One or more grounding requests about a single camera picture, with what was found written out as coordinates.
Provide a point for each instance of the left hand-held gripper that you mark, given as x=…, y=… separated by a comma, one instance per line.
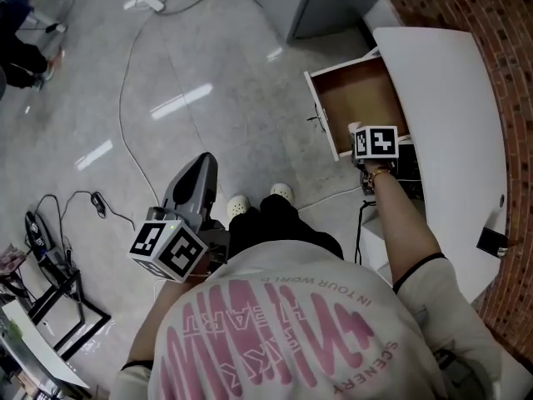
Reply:
x=175, y=250

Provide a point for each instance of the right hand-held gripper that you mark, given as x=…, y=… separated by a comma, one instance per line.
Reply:
x=381, y=142

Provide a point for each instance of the white drawer wooden inside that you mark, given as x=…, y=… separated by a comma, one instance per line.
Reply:
x=354, y=94

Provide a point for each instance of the person's left forearm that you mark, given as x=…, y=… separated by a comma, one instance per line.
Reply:
x=162, y=306

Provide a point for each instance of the person's right forearm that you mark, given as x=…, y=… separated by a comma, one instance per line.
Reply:
x=399, y=223

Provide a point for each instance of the person's right hand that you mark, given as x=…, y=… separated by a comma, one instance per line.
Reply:
x=377, y=164

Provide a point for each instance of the black router with antennas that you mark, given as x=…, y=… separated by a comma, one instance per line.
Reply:
x=408, y=169

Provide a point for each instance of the white clog shoe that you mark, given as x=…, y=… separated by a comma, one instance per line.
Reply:
x=283, y=192
x=238, y=206

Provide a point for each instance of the black power adapter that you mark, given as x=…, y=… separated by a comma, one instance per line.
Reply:
x=98, y=203

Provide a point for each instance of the black trousers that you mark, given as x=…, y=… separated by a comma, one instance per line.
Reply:
x=283, y=227

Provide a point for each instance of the grey refrigerator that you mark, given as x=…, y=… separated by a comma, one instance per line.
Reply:
x=333, y=2

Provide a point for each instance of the black square pen holder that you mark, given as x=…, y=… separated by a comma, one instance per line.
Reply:
x=491, y=240

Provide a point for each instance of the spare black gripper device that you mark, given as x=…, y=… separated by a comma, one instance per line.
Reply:
x=38, y=233

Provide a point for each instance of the white t-shirt pink print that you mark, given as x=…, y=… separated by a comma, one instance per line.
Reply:
x=291, y=327

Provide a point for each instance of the gold pen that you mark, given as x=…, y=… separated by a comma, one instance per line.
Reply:
x=509, y=247

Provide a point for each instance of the white power strip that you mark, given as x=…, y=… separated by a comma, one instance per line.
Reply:
x=154, y=3

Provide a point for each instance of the white table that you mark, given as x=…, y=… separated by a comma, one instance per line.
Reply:
x=33, y=348

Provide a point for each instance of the black metal frame stand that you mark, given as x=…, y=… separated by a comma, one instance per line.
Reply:
x=81, y=302

